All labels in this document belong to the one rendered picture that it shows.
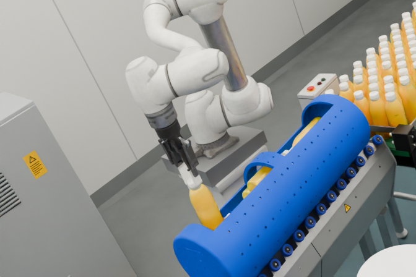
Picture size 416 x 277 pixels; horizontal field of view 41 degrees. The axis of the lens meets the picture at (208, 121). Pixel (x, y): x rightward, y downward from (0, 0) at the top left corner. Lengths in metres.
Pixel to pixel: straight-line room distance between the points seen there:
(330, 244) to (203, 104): 0.79
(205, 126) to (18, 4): 2.29
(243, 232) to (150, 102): 0.53
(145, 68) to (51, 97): 2.92
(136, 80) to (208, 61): 0.21
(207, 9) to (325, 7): 4.25
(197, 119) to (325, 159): 0.64
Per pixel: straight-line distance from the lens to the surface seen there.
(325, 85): 2.67
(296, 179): 1.96
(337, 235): 2.19
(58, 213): 3.24
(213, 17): 2.08
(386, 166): 2.43
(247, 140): 2.50
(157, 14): 1.97
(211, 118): 2.41
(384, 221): 2.58
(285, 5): 5.80
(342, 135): 2.14
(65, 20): 4.47
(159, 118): 1.62
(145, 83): 1.57
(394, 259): 1.77
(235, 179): 2.46
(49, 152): 3.13
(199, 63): 1.54
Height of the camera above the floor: 2.27
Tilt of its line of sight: 25 degrees down
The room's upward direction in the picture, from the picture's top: 24 degrees counter-clockwise
